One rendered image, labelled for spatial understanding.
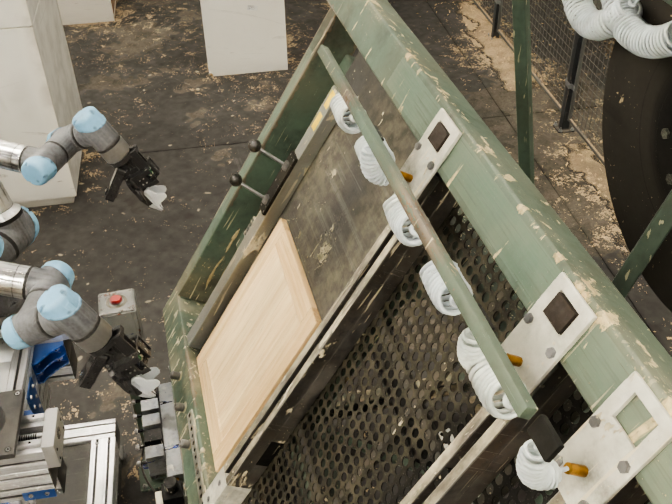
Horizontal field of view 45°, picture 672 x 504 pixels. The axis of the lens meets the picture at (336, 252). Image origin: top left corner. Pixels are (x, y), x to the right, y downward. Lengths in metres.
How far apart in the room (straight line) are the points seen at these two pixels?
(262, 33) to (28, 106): 2.04
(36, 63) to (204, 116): 1.49
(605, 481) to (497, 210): 0.50
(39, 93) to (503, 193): 3.50
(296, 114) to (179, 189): 2.54
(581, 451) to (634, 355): 0.14
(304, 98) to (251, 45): 3.66
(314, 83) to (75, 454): 1.72
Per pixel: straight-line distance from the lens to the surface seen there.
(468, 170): 1.49
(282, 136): 2.48
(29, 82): 4.58
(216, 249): 2.68
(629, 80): 2.01
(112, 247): 4.56
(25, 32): 4.47
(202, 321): 2.55
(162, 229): 4.62
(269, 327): 2.18
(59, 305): 1.71
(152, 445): 2.58
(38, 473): 2.42
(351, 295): 1.77
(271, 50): 6.11
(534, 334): 1.25
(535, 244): 1.30
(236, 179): 2.32
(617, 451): 1.12
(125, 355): 1.82
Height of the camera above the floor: 2.73
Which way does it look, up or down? 39 degrees down
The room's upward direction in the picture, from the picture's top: 1 degrees counter-clockwise
